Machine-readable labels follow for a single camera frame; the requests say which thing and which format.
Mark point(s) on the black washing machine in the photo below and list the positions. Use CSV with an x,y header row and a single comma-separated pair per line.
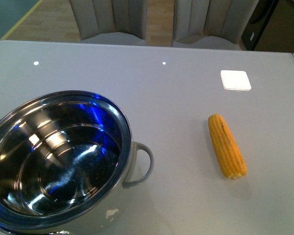
x,y
258,22

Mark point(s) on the left beige upholstered chair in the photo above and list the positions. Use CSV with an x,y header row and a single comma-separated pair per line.
x,y
111,22

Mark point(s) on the yellow corn cob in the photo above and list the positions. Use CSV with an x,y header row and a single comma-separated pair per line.
x,y
230,159

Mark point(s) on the brown sofa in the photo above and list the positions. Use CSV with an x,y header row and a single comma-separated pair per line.
x,y
278,35

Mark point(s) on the beige upholstered chair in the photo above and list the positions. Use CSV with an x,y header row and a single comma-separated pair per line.
x,y
111,22
211,24

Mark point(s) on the right beige upholstered chair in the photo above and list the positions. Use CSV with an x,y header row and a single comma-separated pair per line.
x,y
211,24

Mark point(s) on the stainless steel pot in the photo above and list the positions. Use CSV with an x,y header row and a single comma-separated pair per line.
x,y
66,161

